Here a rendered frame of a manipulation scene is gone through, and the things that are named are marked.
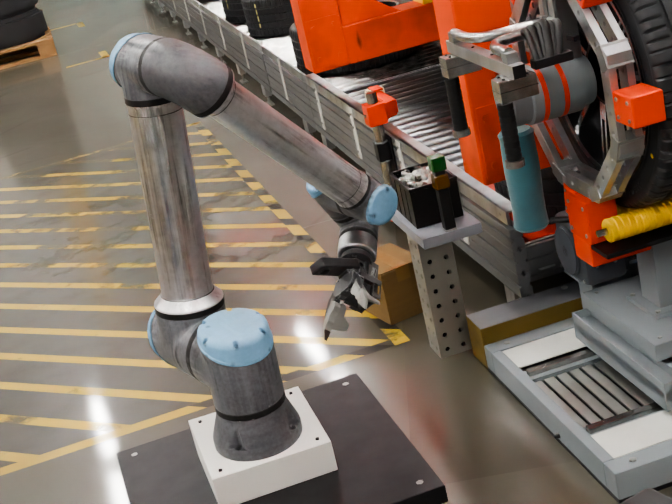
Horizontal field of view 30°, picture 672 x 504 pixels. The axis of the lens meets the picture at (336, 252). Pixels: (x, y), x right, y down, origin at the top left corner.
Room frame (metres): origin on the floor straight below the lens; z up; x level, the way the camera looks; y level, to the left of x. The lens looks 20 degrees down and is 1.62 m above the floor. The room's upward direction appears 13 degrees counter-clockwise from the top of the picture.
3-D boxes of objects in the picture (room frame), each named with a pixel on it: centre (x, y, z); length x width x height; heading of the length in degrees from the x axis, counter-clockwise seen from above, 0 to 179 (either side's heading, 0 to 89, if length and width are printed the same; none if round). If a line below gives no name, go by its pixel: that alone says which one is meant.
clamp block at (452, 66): (2.99, -0.40, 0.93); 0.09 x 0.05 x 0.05; 101
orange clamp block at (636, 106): (2.55, -0.70, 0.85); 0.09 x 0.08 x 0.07; 11
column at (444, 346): (3.38, -0.27, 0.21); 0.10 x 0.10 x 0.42; 11
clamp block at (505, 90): (2.66, -0.46, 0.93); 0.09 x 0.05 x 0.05; 101
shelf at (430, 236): (3.35, -0.28, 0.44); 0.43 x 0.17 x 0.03; 11
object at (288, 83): (6.34, -0.37, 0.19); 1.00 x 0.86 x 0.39; 11
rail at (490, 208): (4.56, -0.31, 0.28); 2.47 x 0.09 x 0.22; 11
